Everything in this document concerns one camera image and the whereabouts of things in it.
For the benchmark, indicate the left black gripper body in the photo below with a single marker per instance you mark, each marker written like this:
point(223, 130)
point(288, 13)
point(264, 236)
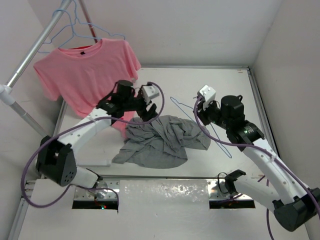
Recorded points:
point(134, 103)

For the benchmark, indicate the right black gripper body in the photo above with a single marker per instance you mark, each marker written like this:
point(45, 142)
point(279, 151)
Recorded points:
point(212, 113)

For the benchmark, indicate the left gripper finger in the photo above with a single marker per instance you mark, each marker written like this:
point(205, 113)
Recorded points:
point(151, 113)
point(143, 114)

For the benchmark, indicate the grey t shirt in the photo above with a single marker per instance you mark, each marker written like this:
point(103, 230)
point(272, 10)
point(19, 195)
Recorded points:
point(162, 143)

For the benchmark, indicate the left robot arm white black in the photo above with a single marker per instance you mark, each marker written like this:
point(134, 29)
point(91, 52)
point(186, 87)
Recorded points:
point(56, 159)

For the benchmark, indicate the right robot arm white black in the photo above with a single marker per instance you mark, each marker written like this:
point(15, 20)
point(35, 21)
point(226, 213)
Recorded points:
point(292, 202)

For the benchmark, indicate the pink t shirt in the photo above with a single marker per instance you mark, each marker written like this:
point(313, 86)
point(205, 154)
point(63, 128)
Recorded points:
point(83, 76)

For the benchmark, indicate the silver clothes rack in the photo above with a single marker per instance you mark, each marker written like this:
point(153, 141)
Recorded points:
point(32, 116)

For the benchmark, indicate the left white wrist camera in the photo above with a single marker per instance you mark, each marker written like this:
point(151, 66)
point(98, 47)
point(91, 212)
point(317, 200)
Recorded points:
point(149, 92)

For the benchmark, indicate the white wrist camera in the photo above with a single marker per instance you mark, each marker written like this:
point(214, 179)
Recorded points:
point(149, 92)
point(207, 94)

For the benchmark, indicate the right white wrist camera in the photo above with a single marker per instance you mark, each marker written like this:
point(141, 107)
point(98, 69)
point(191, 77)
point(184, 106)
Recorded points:
point(207, 94)

